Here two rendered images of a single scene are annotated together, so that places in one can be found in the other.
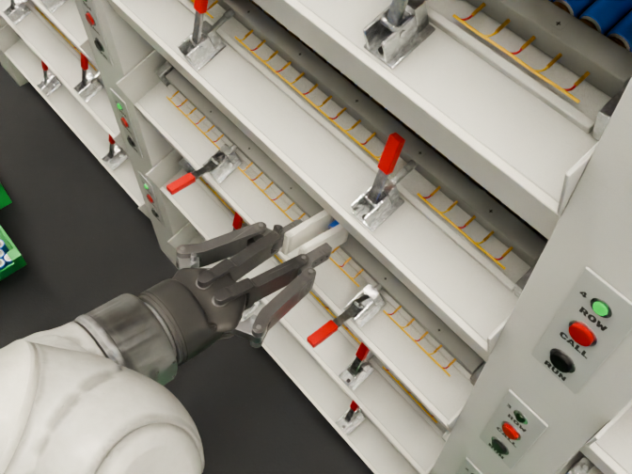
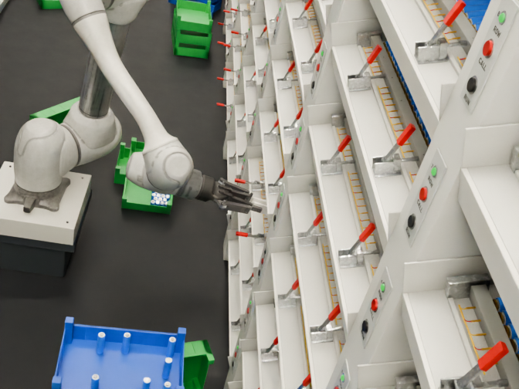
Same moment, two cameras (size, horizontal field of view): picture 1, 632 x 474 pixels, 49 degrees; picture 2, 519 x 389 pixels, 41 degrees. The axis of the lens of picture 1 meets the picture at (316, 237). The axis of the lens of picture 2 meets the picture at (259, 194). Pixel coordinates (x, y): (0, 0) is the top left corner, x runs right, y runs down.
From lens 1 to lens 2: 1.45 m
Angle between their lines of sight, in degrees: 28
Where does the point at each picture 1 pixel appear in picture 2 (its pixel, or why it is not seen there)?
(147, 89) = (255, 157)
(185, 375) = (191, 286)
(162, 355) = (195, 185)
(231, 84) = (269, 150)
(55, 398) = (175, 144)
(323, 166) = (272, 177)
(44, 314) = (161, 232)
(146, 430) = (185, 156)
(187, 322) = (207, 185)
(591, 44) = not seen: hidden behind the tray
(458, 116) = (286, 150)
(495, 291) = not seen: hidden behind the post
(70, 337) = not seen: hidden behind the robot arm
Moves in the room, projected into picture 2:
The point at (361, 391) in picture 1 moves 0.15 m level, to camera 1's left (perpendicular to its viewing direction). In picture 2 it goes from (245, 292) to (209, 266)
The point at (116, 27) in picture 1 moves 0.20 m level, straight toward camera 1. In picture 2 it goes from (257, 128) to (238, 156)
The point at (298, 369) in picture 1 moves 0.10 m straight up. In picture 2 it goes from (234, 301) to (239, 280)
